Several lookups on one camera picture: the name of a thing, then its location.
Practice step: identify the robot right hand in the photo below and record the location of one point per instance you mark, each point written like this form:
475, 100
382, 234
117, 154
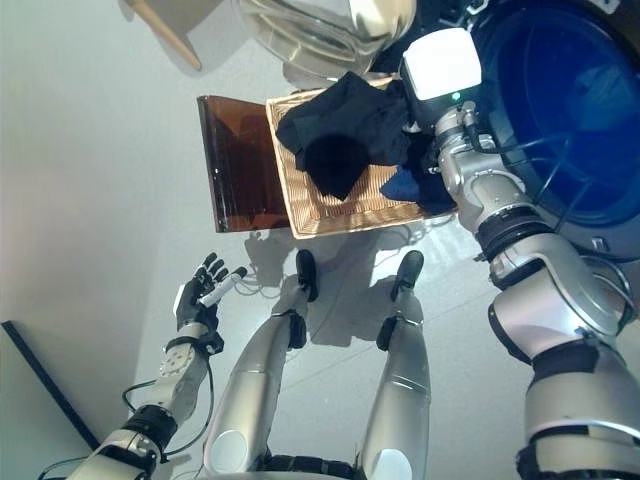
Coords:
440, 65

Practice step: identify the grey robot torso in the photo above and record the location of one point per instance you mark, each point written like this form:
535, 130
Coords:
300, 467

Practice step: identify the silver robot right leg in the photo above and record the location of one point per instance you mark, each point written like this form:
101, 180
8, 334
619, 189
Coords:
405, 370

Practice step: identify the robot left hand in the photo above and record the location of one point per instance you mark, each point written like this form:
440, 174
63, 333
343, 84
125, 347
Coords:
192, 305

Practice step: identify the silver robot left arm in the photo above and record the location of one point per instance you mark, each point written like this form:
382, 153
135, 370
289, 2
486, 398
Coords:
185, 370

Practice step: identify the rectangular wicker laundry basket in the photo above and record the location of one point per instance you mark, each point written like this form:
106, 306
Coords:
350, 210

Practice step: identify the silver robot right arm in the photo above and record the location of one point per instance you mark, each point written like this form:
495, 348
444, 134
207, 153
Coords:
550, 300

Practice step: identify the grey front-load washing machine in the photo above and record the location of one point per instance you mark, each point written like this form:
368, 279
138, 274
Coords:
575, 100

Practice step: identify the dark blue garment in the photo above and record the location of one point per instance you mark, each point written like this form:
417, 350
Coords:
400, 187

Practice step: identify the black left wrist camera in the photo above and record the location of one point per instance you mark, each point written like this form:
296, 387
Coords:
212, 340

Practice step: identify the round glass washer door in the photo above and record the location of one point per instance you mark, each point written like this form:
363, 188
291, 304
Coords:
310, 35

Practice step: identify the white chair with wooden legs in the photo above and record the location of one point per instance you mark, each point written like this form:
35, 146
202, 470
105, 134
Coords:
170, 30

